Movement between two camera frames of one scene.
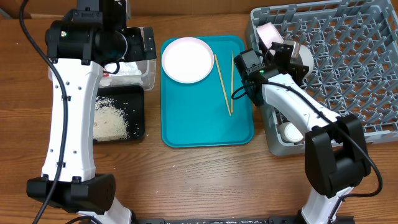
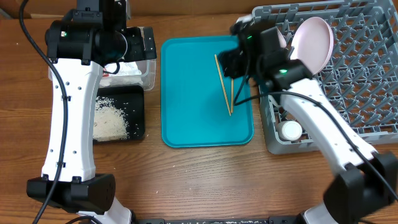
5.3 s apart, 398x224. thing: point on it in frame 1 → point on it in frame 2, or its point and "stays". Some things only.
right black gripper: [285, 52] → [232, 64]
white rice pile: [109, 123] stays
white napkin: [129, 74] stays
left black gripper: [140, 52] stays
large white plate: [188, 60] → [313, 43]
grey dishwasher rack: [354, 69] stays
